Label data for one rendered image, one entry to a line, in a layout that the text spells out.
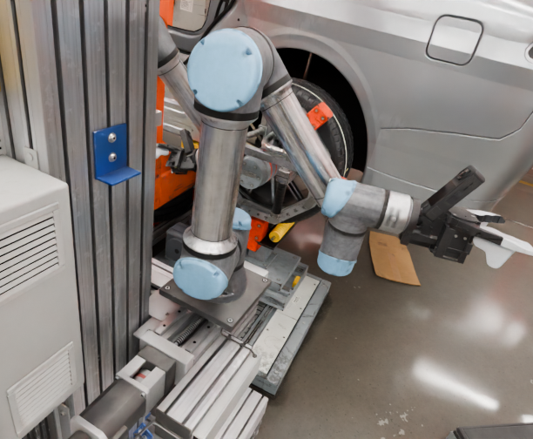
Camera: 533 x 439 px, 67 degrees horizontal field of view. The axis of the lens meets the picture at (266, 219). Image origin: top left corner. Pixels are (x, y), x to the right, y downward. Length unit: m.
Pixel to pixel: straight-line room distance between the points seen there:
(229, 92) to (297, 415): 1.50
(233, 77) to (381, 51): 1.19
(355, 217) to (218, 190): 0.26
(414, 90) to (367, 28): 0.31
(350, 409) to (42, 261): 1.57
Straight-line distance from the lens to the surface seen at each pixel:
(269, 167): 1.69
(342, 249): 0.78
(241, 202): 1.93
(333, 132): 1.74
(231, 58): 0.67
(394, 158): 1.86
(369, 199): 0.74
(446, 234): 0.78
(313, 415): 1.93
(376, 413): 2.04
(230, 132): 0.72
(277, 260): 2.26
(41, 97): 0.67
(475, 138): 1.82
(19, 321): 0.75
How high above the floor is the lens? 1.54
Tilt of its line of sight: 30 degrees down
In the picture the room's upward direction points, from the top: 12 degrees clockwise
